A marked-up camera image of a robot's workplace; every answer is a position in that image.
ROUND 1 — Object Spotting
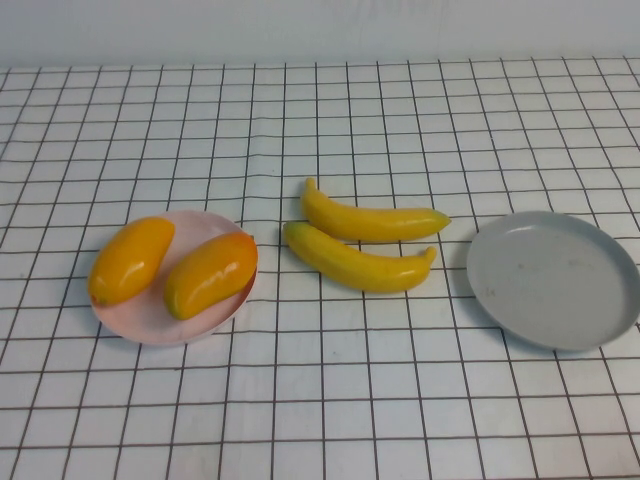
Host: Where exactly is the yellow banana with short stem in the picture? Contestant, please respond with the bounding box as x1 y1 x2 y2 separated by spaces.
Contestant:
282 221 438 295

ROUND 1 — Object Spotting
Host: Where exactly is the yellow banana with long stem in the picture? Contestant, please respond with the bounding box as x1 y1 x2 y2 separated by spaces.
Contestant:
299 177 452 243

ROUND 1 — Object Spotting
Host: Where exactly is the yellow mango with red blush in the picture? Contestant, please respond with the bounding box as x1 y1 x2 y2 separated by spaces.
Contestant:
163 232 260 321

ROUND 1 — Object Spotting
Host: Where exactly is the plain yellow-orange mango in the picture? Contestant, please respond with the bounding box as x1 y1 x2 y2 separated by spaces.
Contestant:
87 216 176 307

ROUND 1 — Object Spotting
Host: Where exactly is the pink round plate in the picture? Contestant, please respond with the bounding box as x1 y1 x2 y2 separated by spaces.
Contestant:
89 210 259 347

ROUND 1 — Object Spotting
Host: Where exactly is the grey round plate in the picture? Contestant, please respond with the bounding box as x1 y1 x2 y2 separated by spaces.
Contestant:
465 210 640 352

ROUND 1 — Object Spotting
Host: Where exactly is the white grid-pattern tablecloth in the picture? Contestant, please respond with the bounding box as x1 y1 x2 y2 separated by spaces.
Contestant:
0 55 640 480

